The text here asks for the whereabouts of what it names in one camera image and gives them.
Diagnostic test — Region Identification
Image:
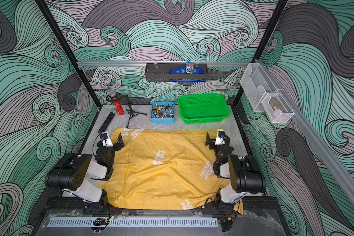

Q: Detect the yellow pillowcase with print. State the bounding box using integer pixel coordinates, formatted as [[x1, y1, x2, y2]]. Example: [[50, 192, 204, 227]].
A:
[[98, 128, 230, 207]]

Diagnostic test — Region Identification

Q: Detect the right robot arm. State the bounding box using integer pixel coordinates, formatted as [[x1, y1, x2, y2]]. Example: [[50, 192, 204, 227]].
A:
[[205, 130, 266, 213]]

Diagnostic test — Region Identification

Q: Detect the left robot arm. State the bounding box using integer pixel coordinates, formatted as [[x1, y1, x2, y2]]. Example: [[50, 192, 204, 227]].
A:
[[45, 132, 125, 214]]

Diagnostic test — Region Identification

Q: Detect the black remote control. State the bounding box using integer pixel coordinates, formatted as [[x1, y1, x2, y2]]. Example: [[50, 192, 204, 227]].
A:
[[98, 112, 115, 133]]

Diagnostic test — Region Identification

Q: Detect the green plastic basket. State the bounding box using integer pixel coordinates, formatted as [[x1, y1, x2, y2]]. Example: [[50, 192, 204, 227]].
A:
[[178, 93, 230, 124]]

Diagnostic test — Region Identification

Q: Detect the black mini tripod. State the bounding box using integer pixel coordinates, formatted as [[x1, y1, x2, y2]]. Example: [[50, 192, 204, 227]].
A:
[[123, 95, 148, 128]]

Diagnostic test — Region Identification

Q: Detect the blue tray of small parts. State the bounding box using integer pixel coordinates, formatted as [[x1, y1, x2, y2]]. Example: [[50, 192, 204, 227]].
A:
[[150, 101, 175, 124]]

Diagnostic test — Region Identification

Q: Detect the blue package on shelf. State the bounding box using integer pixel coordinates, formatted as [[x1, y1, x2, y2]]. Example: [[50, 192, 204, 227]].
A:
[[168, 62, 205, 74]]

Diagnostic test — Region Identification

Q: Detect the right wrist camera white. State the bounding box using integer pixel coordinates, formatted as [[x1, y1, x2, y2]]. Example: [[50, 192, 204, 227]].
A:
[[215, 129, 226, 146]]

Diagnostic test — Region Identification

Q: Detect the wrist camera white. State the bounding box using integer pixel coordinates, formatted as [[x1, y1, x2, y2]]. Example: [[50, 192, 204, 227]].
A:
[[215, 129, 226, 146], [99, 132, 114, 147]]

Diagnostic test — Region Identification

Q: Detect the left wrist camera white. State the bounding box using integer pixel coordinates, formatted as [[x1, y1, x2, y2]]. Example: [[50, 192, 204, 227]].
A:
[[99, 132, 114, 147]]

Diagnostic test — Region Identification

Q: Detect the black base frame rail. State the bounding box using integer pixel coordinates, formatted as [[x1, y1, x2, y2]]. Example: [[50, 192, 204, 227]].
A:
[[45, 196, 282, 216]]

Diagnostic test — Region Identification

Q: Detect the small clear wall bin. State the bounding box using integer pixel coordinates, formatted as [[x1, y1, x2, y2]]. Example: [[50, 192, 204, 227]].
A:
[[261, 92, 295, 124]]

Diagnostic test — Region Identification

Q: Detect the clear plastic wall bin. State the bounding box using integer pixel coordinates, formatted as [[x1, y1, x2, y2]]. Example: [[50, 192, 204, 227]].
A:
[[241, 63, 278, 112]]

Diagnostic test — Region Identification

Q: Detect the black wall shelf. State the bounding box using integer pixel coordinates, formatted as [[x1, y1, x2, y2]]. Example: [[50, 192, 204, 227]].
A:
[[145, 64, 208, 82]]

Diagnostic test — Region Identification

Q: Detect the white perforated cable duct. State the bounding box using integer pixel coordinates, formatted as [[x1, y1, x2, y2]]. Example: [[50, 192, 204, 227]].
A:
[[46, 217, 219, 228]]

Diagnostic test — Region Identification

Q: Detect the aluminium rail back wall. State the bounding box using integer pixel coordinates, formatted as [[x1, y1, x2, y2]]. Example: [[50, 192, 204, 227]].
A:
[[77, 60, 250, 67]]

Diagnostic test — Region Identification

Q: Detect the aluminium rail wall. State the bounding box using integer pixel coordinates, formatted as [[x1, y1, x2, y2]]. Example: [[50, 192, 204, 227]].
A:
[[255, 59, 354, 206], [77, 60, 250, 67]]

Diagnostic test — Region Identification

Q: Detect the aluminium rail right wall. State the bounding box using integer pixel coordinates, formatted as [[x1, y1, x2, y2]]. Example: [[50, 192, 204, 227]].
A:
[[255, 59, 354, 206]]

